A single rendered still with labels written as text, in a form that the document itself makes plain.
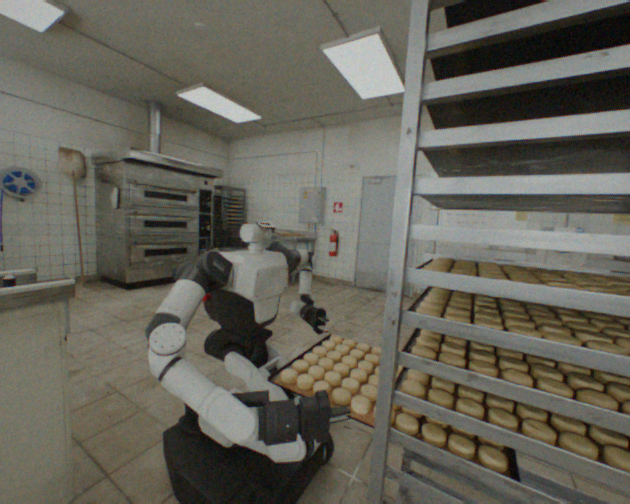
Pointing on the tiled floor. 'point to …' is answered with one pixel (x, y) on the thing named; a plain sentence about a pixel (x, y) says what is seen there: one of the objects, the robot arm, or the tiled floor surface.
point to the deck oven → (149, 215)
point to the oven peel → (69, 159)
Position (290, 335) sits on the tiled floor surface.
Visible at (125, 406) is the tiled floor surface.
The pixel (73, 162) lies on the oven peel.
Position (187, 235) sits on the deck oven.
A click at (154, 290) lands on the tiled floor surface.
